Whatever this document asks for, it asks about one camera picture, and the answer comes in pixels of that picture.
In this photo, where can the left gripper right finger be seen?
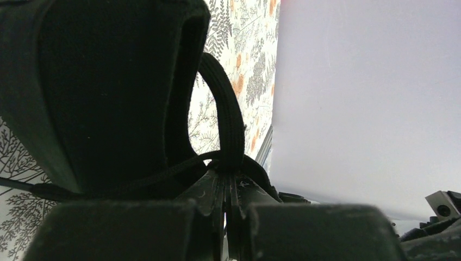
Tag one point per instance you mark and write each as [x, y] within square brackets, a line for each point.
[260, 228]

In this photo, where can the aluminium frame rails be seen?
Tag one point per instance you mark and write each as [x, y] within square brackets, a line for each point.
[265, 148]

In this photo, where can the floral patterned table mat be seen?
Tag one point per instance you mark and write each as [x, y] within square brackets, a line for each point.
[243, 36]

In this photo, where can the black sneaker with laces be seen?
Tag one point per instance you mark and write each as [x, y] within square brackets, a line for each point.
[118, 99]

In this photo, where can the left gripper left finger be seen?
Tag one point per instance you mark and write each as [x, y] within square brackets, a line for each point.
[187, 228]

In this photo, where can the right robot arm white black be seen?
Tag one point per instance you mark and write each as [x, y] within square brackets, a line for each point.
[439, 238]

